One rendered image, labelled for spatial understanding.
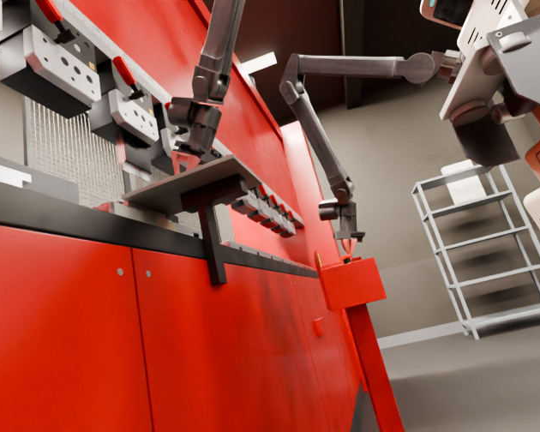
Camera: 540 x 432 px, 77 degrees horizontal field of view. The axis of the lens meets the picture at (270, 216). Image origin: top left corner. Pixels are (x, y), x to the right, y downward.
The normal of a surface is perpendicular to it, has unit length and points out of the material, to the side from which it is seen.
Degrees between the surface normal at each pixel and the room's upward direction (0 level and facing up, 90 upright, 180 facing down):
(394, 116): 90
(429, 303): 90
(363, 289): 90
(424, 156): 90
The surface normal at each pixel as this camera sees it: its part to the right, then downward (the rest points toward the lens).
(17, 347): 0.93, -0.29
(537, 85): -0.24, -0.22
